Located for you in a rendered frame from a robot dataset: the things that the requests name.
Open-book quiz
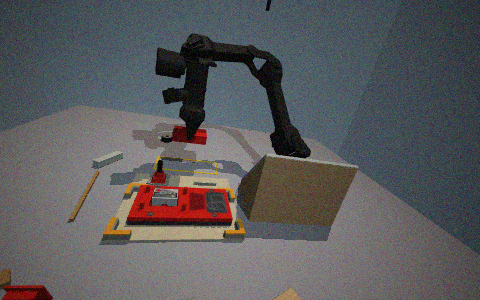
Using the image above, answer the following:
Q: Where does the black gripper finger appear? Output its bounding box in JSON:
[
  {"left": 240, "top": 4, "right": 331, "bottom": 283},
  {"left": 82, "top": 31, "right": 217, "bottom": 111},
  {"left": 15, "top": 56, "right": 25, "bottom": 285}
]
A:
[{"left": 181, "top": 118, "right": 203, "bottom": 140}]

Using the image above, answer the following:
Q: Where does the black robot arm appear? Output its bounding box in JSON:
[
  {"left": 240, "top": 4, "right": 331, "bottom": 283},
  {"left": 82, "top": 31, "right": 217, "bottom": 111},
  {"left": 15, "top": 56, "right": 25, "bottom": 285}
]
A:
[{"left": 155, "top": 34, "right": 311, "bottom": 159}]

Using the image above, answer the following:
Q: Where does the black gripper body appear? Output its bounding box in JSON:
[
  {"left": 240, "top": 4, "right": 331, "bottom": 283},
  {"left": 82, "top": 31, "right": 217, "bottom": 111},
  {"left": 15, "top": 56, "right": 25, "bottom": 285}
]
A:
[{"left": 179, "top": 79, "right": 207, "bottom": 121}]

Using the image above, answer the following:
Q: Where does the long thin tan bar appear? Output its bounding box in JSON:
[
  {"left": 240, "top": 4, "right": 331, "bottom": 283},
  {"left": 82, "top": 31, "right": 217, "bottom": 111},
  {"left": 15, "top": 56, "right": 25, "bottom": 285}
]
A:
[{"left": 69, "top": 171, "right": 99, "bottom": 222}]

